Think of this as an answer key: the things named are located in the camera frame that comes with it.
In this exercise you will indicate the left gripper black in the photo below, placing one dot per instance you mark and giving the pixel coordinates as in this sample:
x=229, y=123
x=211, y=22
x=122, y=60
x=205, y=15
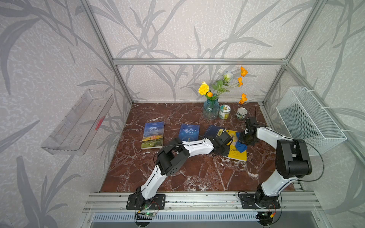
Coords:
x=226, y=151

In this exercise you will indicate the white wire basket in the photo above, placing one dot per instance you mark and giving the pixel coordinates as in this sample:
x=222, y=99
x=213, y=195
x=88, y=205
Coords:
x=305, y=118

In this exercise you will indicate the dark navy Chinese book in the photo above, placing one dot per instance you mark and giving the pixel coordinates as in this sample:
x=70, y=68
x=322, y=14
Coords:
x=213, y=131

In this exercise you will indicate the circuit board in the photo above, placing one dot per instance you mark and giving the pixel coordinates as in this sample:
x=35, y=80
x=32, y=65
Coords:
x=146, y=215
x=265, y=217

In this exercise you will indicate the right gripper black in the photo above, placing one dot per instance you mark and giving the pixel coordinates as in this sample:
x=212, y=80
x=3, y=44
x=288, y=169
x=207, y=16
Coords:
x=240, y=138

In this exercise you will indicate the blue cloth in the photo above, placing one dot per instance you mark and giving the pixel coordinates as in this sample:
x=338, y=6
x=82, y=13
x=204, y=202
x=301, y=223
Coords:
x=239, y=145

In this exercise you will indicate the glass vase teal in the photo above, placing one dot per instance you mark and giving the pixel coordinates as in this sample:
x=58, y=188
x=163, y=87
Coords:
x=211, y=109

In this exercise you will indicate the open silver tin can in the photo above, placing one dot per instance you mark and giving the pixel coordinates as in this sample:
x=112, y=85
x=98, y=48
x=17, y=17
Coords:
x=241, y=113

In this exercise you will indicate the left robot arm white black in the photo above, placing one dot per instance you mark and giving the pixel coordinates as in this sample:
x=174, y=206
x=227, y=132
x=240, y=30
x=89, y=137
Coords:
x=172, y=157

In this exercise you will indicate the clear acrylic shelf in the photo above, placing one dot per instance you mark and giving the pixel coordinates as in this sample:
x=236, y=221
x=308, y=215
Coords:
x=76, y=131

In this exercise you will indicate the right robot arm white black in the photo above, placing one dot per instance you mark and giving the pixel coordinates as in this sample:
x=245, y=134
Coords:
x=292, y=160

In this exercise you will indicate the yellow orange flower bouquet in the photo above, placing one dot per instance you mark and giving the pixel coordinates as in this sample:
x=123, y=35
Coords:
x=226, y=84

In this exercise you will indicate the The Little Prince blue book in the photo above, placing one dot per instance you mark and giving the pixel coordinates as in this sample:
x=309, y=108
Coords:
x=189, y=132

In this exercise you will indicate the green white tin can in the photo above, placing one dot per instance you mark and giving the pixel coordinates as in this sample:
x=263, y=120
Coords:
x=224, y=111

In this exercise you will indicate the yellow book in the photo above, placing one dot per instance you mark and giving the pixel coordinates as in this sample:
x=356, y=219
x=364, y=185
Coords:
x=234, y=154

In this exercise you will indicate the aluminium front rail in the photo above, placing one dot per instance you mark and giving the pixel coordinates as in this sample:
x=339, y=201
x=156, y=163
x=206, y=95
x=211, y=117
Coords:
x=201, y=201

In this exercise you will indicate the Animal Farm book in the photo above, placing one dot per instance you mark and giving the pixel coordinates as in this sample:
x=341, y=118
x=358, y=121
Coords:
x=153, y=135

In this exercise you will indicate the left circuit board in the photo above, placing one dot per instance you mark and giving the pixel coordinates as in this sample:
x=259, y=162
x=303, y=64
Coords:
x=146, y=215

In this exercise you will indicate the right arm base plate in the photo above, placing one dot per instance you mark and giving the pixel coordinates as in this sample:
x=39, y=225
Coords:
x=248, y=201

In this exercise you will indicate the right circuit board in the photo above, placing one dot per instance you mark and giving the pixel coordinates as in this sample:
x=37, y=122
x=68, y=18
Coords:
x=265, y=217

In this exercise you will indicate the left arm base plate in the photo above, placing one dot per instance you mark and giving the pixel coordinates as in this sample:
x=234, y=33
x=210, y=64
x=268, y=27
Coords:
x=138, y=202

